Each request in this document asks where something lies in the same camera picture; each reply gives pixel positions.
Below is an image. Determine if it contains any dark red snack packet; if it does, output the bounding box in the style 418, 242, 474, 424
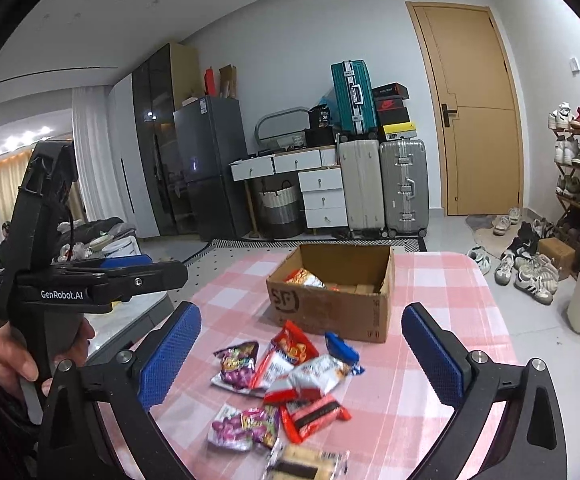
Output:
280, 394, 352, 444

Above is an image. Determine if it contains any noodle snack bag red white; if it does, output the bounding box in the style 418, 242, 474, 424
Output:
284, 268, 326, 288

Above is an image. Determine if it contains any person's left hand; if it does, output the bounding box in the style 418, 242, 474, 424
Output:
0, 316, 97, 403

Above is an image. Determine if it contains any purple grape candy bag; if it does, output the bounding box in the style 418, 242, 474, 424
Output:
211, 341, 259, 394

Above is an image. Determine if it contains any red white striped snack bag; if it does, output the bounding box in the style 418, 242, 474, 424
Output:
250, 346, 295, 396

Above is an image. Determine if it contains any red orange chips bag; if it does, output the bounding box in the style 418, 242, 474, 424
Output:
271, 320, 319, 365

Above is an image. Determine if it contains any white grey sneakers pair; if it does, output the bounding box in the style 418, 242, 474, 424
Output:
514, 254, 559, 306

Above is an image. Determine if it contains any clear cracker packet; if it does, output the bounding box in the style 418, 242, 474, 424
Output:
262, 443, 349, 480

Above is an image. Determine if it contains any small cardboard box on floor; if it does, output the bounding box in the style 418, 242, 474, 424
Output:
538, 237, 575, 281

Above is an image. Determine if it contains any white curtain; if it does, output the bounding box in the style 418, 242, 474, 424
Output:
72, 87, 127, 221

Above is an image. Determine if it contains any blue snack packet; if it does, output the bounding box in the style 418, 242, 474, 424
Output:
325, 332, 365, 376

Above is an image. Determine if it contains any woven laundry basket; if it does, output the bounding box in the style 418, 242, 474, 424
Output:
251, 176, 305, 240

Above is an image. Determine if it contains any brown SF cardboard box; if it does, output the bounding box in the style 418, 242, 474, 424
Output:
266, 244, 395, 344

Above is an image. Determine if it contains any dark grey refrigerator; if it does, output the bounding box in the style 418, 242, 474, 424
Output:
174, 96, 252, 240

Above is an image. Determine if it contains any black glass cabinet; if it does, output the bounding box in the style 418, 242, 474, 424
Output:
131, 42, 203, 236

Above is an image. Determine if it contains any white drawer desk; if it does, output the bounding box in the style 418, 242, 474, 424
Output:
230, 145, 348, 230

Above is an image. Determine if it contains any oval framed mirror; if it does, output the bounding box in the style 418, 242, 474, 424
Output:
254, 107, 309, 155

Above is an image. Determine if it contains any beige suitcase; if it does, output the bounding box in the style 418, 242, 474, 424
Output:
339, 140, 385, 231

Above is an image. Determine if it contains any silver grey suitcase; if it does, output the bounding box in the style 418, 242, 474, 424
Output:
379, 138, 429, 237

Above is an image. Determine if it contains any wooden door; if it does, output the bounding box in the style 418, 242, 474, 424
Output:
407, 2, 523, 216

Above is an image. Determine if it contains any teal suitcase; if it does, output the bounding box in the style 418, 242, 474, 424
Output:
331, 60, 378, 136

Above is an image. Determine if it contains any stack of shoe boxes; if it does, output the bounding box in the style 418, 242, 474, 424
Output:
372, 82, 417, 141

